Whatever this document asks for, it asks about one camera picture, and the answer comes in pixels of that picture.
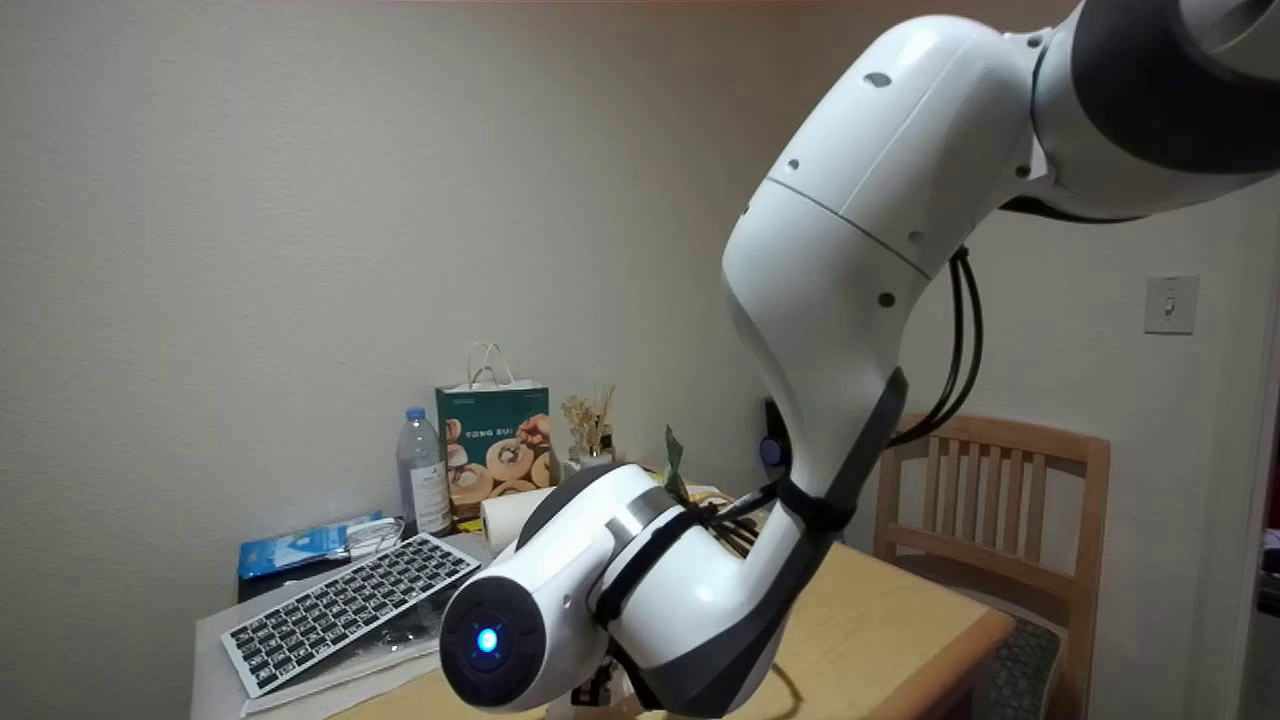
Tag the clear plastic water bottle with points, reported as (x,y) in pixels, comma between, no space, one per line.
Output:
(421,473)

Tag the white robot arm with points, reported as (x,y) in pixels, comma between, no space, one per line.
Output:
(1112,114)

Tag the blue wet wipes packet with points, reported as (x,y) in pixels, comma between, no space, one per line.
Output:
(308,551)

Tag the green doughnut paper bag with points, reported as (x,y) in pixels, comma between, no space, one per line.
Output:
(492,433)

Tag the white keyboard with dark keys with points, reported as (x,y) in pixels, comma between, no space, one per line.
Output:
(295,637)

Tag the wooden chopsticks bundle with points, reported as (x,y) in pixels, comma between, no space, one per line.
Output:
(586,423)

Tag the purple vacuum cleaner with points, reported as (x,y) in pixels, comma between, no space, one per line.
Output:
(774,445)

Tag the white wall light switch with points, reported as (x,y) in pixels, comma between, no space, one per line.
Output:
(1168,306)

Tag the wooden chair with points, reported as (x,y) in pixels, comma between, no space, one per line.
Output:
(1010,512)

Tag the white paper towel roll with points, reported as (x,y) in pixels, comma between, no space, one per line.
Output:
(505,512)

